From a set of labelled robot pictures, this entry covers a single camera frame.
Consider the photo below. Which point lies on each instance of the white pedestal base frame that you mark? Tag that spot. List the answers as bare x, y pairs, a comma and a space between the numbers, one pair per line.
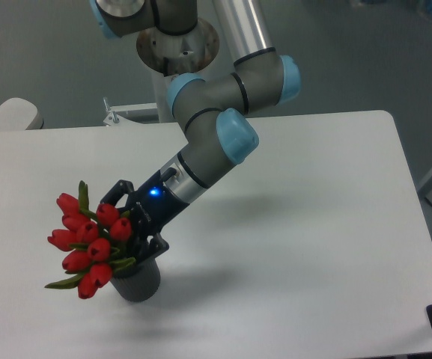
146, 113

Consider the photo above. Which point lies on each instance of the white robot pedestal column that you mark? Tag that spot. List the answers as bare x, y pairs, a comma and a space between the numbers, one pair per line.
167, 57

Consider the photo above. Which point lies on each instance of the white chair armrest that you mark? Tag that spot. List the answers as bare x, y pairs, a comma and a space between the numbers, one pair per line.
17, 114

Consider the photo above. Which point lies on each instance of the red tulip bouquet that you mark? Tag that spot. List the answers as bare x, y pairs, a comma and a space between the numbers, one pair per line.
97, 243

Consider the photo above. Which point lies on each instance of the dark grey ribbed vase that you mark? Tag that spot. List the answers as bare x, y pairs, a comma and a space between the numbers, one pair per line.
138, 282

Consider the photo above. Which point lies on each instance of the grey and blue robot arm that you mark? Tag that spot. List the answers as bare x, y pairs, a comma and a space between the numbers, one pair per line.
211, 113

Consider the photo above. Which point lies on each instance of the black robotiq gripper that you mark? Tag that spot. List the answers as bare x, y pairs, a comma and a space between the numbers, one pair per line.
151, 207

